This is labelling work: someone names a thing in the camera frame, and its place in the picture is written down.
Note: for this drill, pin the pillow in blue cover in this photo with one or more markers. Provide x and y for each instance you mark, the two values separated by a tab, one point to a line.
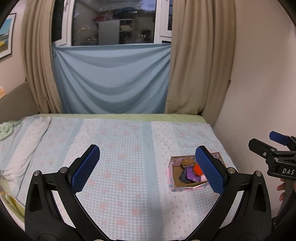
19	146

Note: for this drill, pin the orange object on sofa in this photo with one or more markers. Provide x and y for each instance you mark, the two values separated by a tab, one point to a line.
2	92

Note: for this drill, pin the beige curtain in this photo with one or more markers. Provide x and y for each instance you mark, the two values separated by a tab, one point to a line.
36	44
202	52

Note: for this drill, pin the purple plastic packet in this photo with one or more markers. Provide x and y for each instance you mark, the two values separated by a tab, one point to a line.
191	175

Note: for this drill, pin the grey sofa backrest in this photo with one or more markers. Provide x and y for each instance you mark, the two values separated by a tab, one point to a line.
18	104

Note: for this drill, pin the green crumpled cloth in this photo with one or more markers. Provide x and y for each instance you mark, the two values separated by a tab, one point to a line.
7	128

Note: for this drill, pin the window with white frame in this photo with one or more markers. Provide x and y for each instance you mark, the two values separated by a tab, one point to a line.
94	23

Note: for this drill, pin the left beige curtain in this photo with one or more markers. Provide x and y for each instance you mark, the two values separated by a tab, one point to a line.
36	44

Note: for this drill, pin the orange pompom toy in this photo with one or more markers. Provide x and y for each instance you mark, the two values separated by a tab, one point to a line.
197	170

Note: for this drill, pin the light pink soft block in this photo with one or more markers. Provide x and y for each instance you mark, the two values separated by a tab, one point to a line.
203	178

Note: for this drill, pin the light blue hanging sheet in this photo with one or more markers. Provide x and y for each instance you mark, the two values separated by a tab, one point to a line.
113	79

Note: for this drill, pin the person's right hand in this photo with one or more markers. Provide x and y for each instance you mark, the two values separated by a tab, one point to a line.
281	188

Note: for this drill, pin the cardboard box pink lining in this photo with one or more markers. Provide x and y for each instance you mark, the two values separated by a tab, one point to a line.
173	172

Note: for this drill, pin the grey sock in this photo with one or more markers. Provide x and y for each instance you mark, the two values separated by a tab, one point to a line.
183	177

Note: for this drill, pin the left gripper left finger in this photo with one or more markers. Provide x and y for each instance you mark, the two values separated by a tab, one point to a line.
53	211

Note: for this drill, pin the framed picture on wall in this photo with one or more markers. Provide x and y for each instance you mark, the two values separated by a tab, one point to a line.
6	34

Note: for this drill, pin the brown plush toy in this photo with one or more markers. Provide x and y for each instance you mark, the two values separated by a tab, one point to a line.
187	162

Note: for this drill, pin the right beige curtain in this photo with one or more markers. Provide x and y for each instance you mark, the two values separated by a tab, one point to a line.
202	52

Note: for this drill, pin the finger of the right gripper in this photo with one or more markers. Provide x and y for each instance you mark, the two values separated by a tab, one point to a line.
263	150
284	140

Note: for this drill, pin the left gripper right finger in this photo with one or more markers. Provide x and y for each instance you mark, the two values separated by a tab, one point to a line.
242	210

